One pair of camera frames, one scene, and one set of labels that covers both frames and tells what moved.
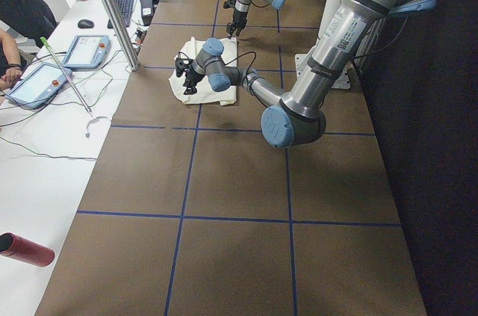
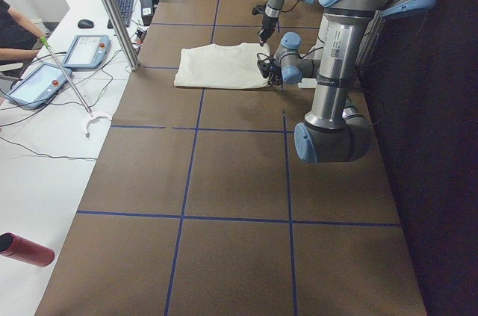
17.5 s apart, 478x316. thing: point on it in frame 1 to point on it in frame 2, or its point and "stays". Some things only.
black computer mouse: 85,24 stays
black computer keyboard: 125,1 stays
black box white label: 146,7 stays
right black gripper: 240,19 to 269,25
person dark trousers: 28,14 to 18,36
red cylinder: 13,245 stays
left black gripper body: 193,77 to 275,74
